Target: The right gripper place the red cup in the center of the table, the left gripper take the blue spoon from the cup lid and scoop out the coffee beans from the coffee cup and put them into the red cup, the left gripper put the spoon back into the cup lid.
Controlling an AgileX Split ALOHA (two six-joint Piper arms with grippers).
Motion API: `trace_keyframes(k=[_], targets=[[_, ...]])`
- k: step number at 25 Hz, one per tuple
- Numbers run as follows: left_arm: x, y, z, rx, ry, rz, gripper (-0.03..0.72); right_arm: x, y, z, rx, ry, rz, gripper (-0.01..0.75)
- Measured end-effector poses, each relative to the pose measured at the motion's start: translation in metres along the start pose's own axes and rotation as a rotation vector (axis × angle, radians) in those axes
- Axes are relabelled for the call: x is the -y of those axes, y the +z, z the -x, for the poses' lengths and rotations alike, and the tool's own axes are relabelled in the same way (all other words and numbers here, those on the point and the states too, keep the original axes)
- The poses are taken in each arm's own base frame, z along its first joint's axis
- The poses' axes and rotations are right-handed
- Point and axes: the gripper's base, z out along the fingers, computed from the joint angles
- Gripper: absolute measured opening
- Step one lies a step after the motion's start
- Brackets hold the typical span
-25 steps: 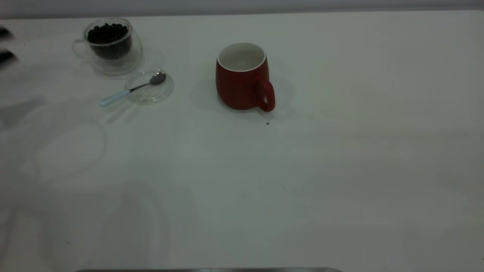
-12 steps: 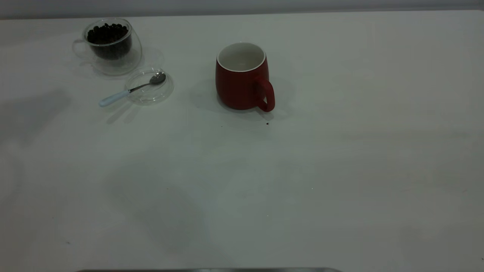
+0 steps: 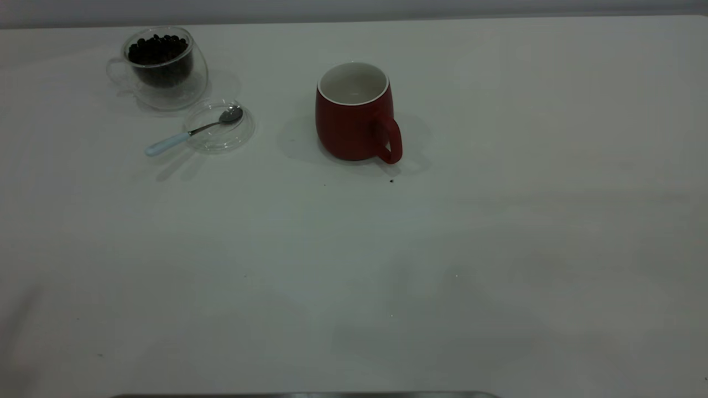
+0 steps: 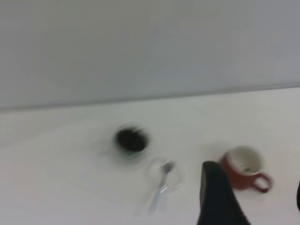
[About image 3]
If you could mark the red ceramic mug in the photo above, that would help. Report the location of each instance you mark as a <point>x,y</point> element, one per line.
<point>348,130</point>

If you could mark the clear round glass lid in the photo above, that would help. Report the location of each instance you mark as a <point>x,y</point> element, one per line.
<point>221,141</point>

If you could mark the coffee bean pile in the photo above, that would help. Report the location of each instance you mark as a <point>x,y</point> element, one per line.
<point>157,55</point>

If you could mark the clear double-wall glass cup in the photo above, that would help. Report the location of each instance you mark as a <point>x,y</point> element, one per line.
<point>185,91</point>

